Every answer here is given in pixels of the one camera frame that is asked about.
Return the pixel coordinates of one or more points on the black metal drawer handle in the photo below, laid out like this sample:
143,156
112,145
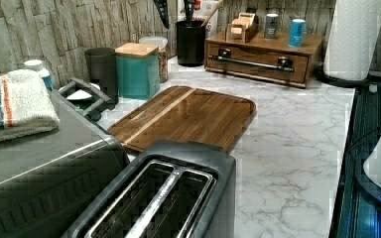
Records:
224,56

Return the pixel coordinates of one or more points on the grey tin can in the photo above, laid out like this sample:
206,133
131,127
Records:
271,22

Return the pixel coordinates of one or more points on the black paper towel holder base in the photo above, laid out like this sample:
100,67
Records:
322,77

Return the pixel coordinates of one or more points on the silver toaster oven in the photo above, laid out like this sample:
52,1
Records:
48,179

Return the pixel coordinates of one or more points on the black spatula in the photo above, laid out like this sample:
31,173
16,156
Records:
162,8

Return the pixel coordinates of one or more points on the black utensil holder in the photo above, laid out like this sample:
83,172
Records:
190,43

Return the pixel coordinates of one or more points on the wooden cutting board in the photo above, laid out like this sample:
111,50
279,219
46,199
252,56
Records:
185,114

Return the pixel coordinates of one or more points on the white snack box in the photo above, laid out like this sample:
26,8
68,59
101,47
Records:
201,10

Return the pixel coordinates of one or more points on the black utensil with dark handle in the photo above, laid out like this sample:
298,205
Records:
189,8

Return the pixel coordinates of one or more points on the striped white folded towel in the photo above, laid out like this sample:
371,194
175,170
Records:
25,105

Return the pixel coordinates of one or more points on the wooden drawer box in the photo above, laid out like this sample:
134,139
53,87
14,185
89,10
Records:
303,59

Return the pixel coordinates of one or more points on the teal canister with wooden lid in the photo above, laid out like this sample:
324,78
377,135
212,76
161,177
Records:
137,71

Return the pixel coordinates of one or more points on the dark grey metal cup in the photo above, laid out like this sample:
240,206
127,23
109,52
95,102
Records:
101,66

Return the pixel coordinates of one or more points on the wooden spoon handle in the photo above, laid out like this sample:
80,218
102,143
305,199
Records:
212,12

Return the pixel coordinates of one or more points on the white blue plastic bottle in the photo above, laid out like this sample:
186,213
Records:
38,66

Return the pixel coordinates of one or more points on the black two-slot toaster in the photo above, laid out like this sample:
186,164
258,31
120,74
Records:
171,190

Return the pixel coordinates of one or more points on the clear cereal jar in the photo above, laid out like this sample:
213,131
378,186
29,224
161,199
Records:
161,43

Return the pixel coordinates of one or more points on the wooden tea bag organizer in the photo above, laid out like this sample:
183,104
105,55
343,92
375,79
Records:
243,28

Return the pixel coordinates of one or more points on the blue tin can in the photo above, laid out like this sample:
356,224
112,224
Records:
297,32

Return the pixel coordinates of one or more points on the white paper towel roll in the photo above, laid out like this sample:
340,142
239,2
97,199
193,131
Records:
352,39

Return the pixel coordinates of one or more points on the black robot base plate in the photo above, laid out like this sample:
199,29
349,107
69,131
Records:
371,189

